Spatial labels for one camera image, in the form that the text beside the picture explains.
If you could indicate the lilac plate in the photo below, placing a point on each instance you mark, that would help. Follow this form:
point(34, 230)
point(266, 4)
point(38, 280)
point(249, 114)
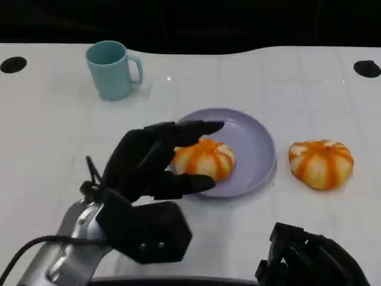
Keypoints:
point(253, 149)

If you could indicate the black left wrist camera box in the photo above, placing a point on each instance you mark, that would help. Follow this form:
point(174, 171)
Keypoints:
point(149, 232)

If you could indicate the pale green mug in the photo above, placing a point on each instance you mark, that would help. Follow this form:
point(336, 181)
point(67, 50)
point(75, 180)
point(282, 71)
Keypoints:
point(111, 76)

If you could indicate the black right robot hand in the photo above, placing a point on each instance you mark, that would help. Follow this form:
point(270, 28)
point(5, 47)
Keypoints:
point(318, 262)

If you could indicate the orange white toy bread roll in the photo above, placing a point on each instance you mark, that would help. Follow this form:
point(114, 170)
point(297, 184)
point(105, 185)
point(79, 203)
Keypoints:
point(205, 161)
point(321, 168)

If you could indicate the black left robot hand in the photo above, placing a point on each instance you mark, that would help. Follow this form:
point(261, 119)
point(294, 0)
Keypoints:
point(140, 167)

